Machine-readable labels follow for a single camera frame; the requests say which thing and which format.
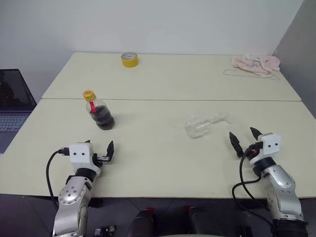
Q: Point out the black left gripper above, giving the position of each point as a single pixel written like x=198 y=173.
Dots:
x=102 y=158

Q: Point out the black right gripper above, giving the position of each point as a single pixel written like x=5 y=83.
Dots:
x=255 y=150

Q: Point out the clear plastic wine glass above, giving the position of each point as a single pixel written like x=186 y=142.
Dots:
x=197 y=128

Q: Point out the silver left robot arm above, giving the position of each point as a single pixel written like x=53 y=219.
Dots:
x=71 y=195

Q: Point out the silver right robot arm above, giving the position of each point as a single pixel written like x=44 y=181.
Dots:
x=284 y=190

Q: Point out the dark liquid bottle yellow cap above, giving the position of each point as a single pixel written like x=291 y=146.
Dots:
x=103 y=118

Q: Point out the pink cloth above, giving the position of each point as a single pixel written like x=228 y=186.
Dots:
x=256 y=64

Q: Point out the small black device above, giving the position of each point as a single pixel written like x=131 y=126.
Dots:
x=105 y=231

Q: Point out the yellow tape roll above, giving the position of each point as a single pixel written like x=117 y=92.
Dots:
x=129 y=61

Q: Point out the dark rounded shape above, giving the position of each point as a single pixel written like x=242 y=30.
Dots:
x=143 y=223

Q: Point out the grey laptop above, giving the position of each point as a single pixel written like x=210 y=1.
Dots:
x=12 y=98

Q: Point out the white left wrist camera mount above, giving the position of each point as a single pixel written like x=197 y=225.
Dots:
x=80 y=154

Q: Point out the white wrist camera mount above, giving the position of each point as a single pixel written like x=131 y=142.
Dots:
x=80 y=154
x=271 y=145

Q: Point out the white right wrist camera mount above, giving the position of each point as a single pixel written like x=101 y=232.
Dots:
x=271 y=145

